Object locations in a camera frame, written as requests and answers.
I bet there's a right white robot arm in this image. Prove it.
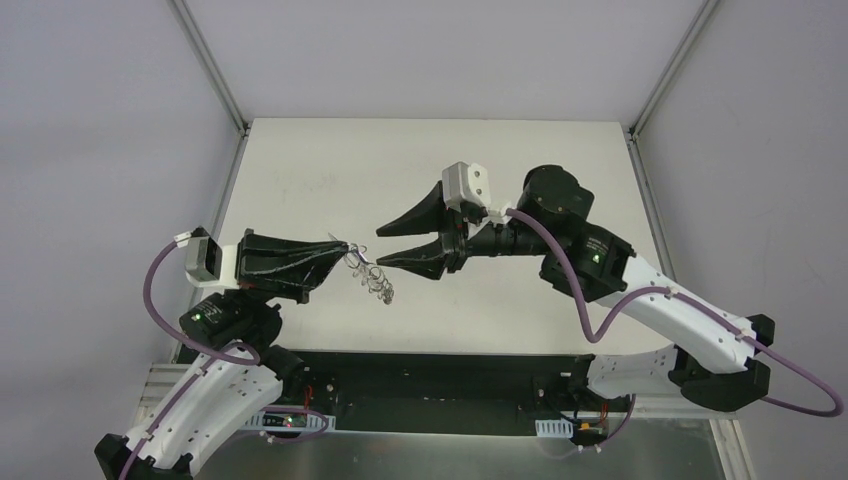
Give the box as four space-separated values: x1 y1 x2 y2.
376 162 775 412

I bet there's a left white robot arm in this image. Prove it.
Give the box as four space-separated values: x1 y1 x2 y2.
94 228 351 479

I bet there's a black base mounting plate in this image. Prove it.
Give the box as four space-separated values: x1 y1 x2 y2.
260 346 630 436

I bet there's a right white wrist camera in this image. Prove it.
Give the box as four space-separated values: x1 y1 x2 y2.
441 162 512 226

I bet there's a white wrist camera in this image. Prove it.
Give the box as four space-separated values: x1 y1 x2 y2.
173 226 239 290
441 162 512 226

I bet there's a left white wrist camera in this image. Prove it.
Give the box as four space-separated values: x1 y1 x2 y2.
173 226 239 290

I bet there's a left white cable duct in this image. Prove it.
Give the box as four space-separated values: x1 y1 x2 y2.
241 409 336 433

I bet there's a white cable duct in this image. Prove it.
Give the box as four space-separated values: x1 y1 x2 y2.
534 418 574 439
241 409 336 433

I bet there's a right white cable duct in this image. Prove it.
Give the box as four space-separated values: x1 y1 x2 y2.
534 418 574 439

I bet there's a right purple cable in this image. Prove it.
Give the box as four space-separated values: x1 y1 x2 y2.
506 207 846 419

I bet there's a left aluminium frame post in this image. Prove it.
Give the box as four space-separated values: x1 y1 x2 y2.
168 0 250 138

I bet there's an aluminium frame post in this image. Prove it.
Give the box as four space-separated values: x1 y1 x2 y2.
168 0 250 138
628 0 723 141

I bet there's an aluminium rail frame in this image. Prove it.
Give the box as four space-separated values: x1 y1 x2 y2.
633 393 737 420

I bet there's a right aluminium frame post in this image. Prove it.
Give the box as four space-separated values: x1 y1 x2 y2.
628 0 723 141

